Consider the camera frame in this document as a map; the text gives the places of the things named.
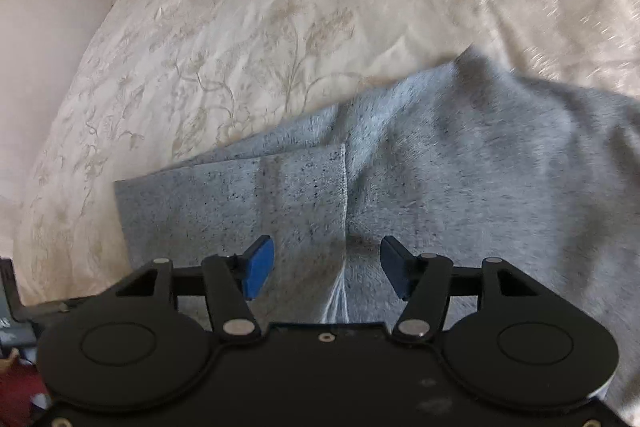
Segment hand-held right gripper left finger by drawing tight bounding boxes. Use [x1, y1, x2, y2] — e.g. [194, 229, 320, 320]
[115, 235, 275, 340]

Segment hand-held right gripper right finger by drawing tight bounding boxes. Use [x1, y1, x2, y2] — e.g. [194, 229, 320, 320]
[380, 235, 544, 341]

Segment grey pants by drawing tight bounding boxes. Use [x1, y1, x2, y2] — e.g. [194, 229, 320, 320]
[114, 45, 640, 427]

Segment dark red cloth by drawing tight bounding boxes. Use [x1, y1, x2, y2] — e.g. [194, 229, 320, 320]
[0, 351, 52, 427]

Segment cream floral bedspread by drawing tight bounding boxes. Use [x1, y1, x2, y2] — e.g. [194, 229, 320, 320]
[10, 0, 640, 308]

